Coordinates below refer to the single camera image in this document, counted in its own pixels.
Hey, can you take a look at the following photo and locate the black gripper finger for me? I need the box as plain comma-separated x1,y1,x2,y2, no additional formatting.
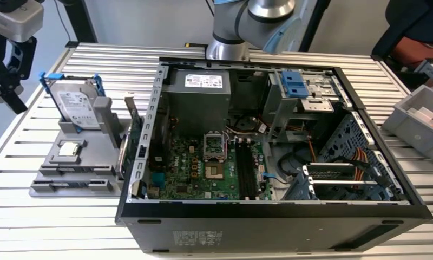
0,64,29,115
6,36,37,90

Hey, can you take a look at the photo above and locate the RAM slot with white latches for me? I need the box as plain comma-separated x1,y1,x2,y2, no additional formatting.
239,138,251,200
249,138,259,200

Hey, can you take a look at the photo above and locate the hard disk in blue carrier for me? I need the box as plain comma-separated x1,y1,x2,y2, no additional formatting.
38,70,106,134

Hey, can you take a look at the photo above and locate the silver CPU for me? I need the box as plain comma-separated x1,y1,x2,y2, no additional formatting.
58,142,79,157

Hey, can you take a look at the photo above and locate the grey parts rack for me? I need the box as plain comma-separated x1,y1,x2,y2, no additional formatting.
27,96,125,198

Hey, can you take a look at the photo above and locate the green graphics card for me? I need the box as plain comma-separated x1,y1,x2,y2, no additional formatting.
123,92,145,181

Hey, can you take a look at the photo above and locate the grey power supply unit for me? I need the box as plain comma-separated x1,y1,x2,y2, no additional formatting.
163,69,231,136

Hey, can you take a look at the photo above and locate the teal port block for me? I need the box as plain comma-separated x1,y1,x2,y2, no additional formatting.
150,172,166,190

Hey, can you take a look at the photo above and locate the metal socket cover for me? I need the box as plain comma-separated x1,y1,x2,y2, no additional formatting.
203,131,227,161

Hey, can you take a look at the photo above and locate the green motherboard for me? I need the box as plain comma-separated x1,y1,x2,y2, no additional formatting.
145,135,274,201

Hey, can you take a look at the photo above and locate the metal locking lever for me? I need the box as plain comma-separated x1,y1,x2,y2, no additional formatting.
222,129,235,163

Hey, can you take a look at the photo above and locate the CPU socket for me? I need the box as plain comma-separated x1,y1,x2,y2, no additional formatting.
203,161,226,181

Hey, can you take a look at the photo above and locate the grey metal drive cage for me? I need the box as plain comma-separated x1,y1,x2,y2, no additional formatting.
262,68,349,143

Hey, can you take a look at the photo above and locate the blue plastic bay latch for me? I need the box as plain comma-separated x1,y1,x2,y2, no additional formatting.
279,70,309,99

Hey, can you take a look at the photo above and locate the black PC case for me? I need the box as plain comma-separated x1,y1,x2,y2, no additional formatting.
114,56,433,254

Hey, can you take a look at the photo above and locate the perforated metal disk bay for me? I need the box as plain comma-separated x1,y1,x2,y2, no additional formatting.
283,111,409,203

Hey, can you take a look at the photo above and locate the person in dark top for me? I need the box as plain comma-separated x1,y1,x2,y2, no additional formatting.
370,0,433,59

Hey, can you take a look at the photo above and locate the grey plastic bin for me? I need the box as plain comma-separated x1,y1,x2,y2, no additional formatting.
381,84,433,161

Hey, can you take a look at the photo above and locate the white block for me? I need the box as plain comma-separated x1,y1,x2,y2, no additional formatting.
406,106,433,122

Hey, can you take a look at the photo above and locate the black frame post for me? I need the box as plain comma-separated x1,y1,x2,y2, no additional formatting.
298,0,331,53
55,0,98,49

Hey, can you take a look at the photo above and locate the white brown wire bundle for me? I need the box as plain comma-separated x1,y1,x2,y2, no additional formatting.
223,115,269,136

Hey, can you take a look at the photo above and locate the black wire loop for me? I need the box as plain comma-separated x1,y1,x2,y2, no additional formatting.
275,150,306,185

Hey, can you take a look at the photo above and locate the orange red wire bundle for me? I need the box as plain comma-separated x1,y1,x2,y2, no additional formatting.
286,123,317,165

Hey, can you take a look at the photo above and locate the orange yellow wire bundle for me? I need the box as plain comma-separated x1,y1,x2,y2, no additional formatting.
341,147,369,188

